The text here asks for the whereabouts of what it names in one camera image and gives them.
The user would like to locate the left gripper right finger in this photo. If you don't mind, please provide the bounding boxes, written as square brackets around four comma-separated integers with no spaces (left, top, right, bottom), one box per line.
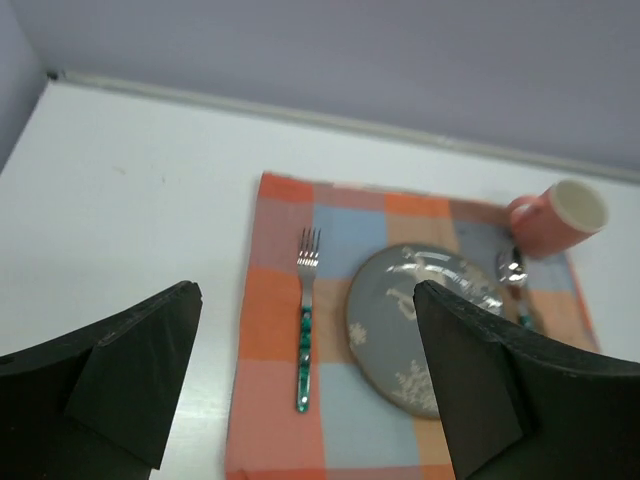
[413,281,639,479]

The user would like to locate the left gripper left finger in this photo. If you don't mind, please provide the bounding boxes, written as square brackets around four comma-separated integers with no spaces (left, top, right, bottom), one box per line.
[1,281,203,479]

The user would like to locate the spoon with green handle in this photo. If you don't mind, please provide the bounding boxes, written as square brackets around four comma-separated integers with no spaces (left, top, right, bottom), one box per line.
[496,246,542,333]

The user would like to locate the grey plate with deer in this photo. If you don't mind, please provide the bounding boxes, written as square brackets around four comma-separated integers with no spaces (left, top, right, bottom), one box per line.
[345,243,504,419]

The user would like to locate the pink ceramic mug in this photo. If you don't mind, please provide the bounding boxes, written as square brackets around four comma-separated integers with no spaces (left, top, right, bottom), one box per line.
[506,179,609,259]

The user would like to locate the orange grey checked cloth napkin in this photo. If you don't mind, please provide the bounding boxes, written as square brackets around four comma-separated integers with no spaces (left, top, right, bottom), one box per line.
[223,171,601,480]

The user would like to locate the fork with green handle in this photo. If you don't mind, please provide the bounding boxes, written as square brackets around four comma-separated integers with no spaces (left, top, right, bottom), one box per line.
[296,227,321,413]

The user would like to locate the aluminium table edge rail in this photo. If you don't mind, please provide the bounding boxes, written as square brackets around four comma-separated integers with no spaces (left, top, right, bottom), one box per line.
[45,70,639,184]

